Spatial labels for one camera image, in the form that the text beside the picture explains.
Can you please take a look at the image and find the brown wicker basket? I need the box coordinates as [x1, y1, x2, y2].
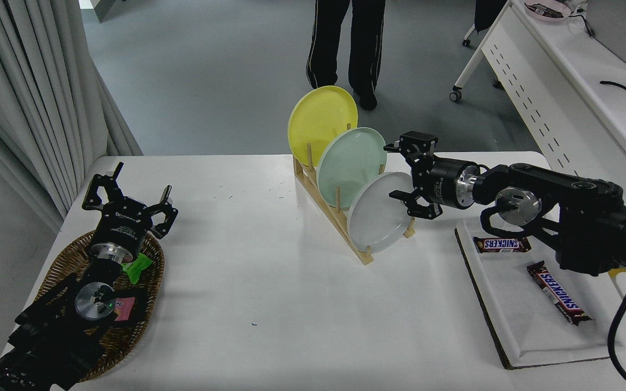
[35, 230, 165, 382]

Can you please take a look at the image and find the person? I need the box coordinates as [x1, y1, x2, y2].
[306, 0, 387, 111]

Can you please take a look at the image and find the grey curtain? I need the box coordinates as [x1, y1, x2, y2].
[0, 0, 143, 234]

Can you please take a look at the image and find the pink bowl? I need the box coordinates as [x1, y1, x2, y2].
[523, 1, 571, 22]

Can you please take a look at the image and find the Snickers bar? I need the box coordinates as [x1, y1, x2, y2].
[473, 236, 532, 254]
[527, 260, 592, 326]

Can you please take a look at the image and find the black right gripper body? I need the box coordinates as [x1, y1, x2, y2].
[411, 156, 464, 209]

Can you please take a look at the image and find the wooden plate rack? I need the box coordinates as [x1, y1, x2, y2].
[293, 126, 416, 266]

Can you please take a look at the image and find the thin black cable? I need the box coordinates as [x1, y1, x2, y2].
[566, 12, 594, 39]

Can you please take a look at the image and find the pale grey plate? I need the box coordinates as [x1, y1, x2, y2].
[347, 172, 418, 254]

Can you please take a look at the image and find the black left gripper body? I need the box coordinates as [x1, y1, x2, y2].
[93, 198, 156, 256]

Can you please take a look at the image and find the yellow plate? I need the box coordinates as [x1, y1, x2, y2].
[287, 86, 358, 167]

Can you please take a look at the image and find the white cardboard tray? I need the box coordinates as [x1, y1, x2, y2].
[454, 217, 618, 370]

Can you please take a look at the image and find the pink packet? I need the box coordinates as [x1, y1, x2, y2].
[115, 297, 135, 322]

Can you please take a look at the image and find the green wrapper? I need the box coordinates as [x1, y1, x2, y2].
[122, 253, 153, 284]

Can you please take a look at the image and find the pale green plate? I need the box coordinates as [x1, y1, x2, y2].
[317, 127, 387, 210]

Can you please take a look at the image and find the silver laptop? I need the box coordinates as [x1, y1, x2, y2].
[585, 0, 626, 75]

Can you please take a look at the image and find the white desk with slotted panel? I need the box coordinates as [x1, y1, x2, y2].
[449, 0, 626, 196]

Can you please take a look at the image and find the thick black cable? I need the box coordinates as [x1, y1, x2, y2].
[599, 80, 626, 100]

